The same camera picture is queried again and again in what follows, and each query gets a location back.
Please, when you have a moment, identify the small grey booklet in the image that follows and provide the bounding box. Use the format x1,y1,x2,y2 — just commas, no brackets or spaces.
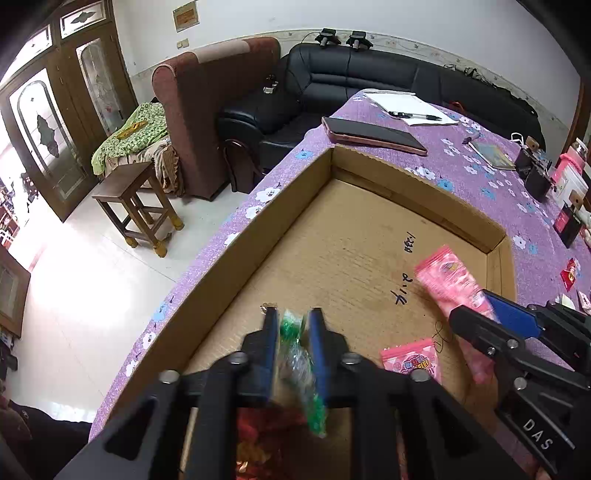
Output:
468,140,515,171

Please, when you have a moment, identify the dark cloth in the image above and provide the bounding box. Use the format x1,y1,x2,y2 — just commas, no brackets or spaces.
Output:
0,397,93,480

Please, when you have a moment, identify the beige cloth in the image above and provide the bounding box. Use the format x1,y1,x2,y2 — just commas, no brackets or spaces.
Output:
152,143,186,197

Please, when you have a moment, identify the purple floral tablecloth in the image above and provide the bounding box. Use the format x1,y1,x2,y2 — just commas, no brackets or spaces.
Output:
88,90,591,480

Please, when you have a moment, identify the wooden framed cabinet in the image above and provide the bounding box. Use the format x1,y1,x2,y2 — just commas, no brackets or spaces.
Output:
0,247,32,337

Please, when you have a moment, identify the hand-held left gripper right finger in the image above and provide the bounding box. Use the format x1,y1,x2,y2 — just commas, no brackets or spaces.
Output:
309,307,527,480

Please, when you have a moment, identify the green floral cloth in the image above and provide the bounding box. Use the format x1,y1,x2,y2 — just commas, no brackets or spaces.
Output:
91,102,169,175

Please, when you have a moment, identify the green clear snack packet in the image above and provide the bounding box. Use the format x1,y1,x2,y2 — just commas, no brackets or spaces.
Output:
278,309,328,438

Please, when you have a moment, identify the black leather sofa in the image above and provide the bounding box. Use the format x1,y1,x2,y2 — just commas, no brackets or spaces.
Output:
217,44,548,176

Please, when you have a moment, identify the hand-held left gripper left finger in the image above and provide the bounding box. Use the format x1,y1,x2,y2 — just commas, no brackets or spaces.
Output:
55,307,282,480

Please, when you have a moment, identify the long pink snack packet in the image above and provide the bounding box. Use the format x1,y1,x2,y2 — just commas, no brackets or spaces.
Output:
414,246,500,385

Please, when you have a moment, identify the wooden glass door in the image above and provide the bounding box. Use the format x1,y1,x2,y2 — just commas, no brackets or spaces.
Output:
0,0,139,223

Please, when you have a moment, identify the small pink snack packet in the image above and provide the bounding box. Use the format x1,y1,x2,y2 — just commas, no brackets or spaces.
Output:
380,338,443,385

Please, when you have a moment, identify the black device with cork knob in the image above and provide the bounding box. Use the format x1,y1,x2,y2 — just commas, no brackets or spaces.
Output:
524,159,553,201
514,143,537,175

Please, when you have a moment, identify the yellow packet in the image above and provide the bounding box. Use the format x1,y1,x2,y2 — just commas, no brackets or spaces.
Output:
115,121,147,139

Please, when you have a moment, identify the pile of red snack packets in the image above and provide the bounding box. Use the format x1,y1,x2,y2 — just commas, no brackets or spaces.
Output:
235,406,308,480

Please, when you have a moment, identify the white notebook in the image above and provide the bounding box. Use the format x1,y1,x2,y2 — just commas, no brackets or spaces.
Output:
362,90,460,126

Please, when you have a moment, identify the brown armchair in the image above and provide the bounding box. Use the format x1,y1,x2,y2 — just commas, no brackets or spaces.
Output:
151,37,282,201

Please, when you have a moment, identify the red snack packet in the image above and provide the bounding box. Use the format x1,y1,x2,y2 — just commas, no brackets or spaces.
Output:
560,258,581,292

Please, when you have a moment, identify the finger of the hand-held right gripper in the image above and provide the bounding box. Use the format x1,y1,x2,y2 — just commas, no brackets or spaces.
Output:
449,305,579,403
482,289,591,370

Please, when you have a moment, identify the cardboard box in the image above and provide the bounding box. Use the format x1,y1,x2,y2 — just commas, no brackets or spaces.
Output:
178,145,515,480

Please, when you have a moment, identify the wooden stool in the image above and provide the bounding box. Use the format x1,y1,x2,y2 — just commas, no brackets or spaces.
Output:
91,161,184,258

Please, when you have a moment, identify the black tablet pink case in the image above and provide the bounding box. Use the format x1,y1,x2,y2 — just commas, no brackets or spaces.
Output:
322,116,428,156

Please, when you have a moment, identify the framed wall plaque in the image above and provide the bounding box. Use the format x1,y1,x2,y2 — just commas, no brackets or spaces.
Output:
173,1,200,32

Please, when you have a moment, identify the white plastic jar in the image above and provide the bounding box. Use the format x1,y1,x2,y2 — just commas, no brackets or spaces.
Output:
556,172,589,208

